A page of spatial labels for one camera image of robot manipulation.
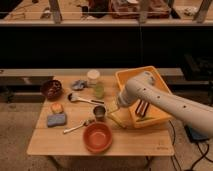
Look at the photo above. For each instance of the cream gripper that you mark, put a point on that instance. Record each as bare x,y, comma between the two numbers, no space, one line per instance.
114,106

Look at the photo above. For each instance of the yellow banana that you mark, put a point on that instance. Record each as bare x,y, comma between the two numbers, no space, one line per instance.
117,120

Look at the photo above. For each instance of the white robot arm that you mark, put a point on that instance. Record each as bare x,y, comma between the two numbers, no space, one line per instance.
141,86

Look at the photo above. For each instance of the small metal cup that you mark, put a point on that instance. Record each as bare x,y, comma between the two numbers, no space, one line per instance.
99,113

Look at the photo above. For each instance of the green plastic cup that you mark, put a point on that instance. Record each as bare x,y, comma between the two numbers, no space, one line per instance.
99,90

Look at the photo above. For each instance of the dark brown striped block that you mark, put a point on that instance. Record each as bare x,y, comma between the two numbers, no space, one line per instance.
142,108

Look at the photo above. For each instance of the metal spoon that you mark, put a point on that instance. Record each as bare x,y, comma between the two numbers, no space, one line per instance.
85,123

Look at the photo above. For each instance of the orange bowl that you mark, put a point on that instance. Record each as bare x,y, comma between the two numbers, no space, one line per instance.
97,137

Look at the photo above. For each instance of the wooden table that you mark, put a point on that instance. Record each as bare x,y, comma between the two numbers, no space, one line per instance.
149,141

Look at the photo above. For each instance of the white lidded jar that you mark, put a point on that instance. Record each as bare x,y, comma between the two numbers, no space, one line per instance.
93,76

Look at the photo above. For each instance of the blue crumpled cloth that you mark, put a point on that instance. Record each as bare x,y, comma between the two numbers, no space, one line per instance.
79,85

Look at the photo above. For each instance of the yellow plastic bin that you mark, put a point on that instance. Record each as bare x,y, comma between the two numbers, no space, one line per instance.
158,115

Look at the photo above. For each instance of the orange yellow toy fruit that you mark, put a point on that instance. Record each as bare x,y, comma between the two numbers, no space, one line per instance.
57,108

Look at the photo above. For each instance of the blue sponge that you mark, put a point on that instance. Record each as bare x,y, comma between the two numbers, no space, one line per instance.
56,120

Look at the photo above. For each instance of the dark brown bowl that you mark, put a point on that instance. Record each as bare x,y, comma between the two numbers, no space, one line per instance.
51,89

